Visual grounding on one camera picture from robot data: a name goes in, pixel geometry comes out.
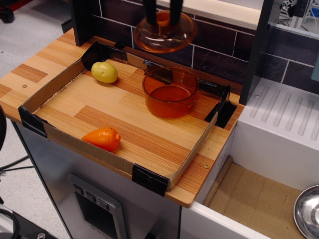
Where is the orange toy carrot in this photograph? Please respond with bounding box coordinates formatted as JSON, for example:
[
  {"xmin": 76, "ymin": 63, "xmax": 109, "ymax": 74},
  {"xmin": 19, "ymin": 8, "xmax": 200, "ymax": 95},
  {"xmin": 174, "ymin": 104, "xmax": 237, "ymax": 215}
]
[{"xmin": 81, "ymin": 127, "xmax": 121, "ymax": 151}]

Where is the steel bowl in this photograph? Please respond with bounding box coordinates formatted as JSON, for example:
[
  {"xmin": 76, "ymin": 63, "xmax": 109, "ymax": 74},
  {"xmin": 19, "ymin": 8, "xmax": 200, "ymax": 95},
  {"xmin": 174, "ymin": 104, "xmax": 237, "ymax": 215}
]
[{"xmin": 293, "ymin": 185, "xmax": 319, "ymax": 239}]

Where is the orange transparent pot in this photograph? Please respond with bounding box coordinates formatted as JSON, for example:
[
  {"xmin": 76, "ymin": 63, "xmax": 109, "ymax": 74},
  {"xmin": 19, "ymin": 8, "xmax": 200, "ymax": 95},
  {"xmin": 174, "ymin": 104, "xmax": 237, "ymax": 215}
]
[{"xmin": 142, "ymin": 66, "xmax": 199, "ymax": 118}]

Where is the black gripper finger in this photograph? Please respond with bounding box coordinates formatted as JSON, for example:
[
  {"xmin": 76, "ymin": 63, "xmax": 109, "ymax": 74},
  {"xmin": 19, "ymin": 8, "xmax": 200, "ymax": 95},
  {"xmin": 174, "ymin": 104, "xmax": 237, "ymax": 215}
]
[
  {"xmin": 143, "ymin": 0, "xmax": 157, "ymax": 26},
  {"xmin": 170, "ymin": 0, "xmax": 183, "ymax": 26}
]

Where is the white sink drainboard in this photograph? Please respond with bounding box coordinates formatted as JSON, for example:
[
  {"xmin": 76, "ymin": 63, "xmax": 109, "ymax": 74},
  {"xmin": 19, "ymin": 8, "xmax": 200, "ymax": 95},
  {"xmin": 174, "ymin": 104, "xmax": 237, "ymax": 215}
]
[{"xmin": 230, "ymin": 79, "xmax": 319, "ymax": 191}]

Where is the orange transparent pot lid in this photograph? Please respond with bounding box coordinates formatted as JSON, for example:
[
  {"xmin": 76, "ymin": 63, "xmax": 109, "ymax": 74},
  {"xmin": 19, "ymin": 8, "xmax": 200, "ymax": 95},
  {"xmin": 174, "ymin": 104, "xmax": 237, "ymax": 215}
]
[{"xmin": 133, "ymin": 10, "xmax": 197, "ymax": 53}]

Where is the yellow toy potato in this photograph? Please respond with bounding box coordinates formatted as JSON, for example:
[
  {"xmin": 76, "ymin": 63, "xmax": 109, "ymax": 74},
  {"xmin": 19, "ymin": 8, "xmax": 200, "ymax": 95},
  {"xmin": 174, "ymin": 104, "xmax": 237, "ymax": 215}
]
[{"xmin": 91, "ymin": 62, "xmax": 118, "ymax": 84}]

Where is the cardboard fence with black tape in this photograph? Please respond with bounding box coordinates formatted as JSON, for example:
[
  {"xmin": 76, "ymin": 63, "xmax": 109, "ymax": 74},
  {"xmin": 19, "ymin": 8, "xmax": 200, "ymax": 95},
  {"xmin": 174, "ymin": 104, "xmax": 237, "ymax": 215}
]
[{"xmin": 18, "ymin": 42, "xmax": 242, "ymax": 195}]

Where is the black caster wheel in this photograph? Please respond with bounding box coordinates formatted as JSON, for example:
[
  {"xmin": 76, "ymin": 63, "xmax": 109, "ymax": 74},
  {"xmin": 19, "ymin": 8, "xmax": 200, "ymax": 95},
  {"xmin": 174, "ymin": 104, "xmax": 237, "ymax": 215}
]
[{"xmin": 0, "ymin": 6, "xmax": 14, "ymax": 23}]

